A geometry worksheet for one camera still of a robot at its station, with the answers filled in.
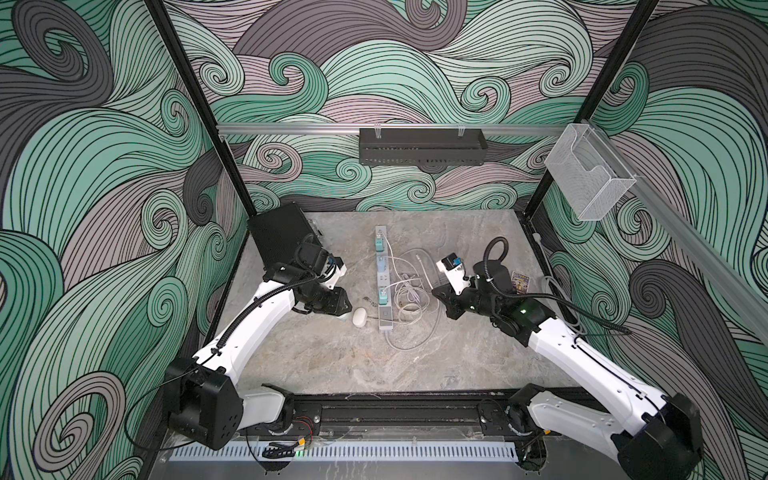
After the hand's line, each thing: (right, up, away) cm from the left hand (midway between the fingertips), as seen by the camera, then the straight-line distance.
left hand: (343, 304), depth 78 cm
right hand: (+24, +4, -1) cm, 24 cm away
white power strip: (+11, +2, +17) cm, 20 cm away
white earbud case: (+3, -7, +11) cm, 14 cm away
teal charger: (+11, 0, +10) cm, 15 cm away
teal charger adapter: (+10, +16, +22) cm, 29 cm away
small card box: (+57, +3, +20) cm, 60 cm away
